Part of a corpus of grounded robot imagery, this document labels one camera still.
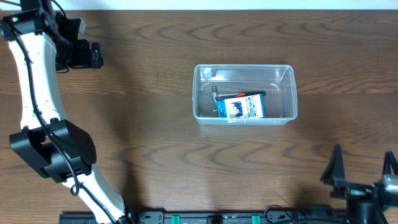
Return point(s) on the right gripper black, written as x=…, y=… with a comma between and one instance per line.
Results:
x=334, y=175

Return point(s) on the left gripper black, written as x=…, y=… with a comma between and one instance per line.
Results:
x=95, y=55

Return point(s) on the blue white screwdriver set box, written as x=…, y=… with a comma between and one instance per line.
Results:
x=245, y=107

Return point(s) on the red handled pliers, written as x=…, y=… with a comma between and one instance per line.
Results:
x=240, y=95

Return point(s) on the small claw hammer black handle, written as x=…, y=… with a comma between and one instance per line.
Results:
x=218, y=97

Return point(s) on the clear plastic container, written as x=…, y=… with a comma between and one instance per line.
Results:
x=280, y=101

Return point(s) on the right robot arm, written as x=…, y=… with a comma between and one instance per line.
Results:
x=364, y=203

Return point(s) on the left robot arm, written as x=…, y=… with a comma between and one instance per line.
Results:
x=44, y=43

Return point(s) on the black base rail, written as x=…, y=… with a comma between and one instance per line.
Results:
x=214, y=217

